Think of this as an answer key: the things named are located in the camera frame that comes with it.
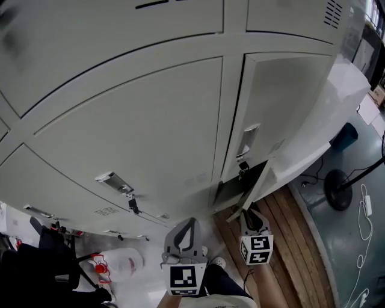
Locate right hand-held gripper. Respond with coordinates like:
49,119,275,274
239,209,274,266

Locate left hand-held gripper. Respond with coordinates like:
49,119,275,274
159,217,208,297

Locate grey metal locker cabinet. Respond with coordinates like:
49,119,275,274
0,0,353,242

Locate person's right forearm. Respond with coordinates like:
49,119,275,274
248,263,290,308

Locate wooden slat platform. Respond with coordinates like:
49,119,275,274
212,183,337,308

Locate person's right white shoe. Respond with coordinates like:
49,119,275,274
208,256,227,270

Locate person's dark trousers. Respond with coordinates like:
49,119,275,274
197,263,254,301

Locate person's white shirt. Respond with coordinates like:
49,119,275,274
176,294,260,308

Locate black standing fan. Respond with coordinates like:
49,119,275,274
324,156,385,212

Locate dark teal bin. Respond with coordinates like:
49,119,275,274
331,122,359,153

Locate black office chair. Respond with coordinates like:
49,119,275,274
0,216,112,308

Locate white board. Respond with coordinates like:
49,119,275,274
356,92,385,136

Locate large white housing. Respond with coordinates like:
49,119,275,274
252,55,373,206

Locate cardboard box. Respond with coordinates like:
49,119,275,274
368,84,385,108

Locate black cable with plug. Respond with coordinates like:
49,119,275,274
300,156,326,188

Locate white charger cable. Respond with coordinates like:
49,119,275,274
345,183,374,308

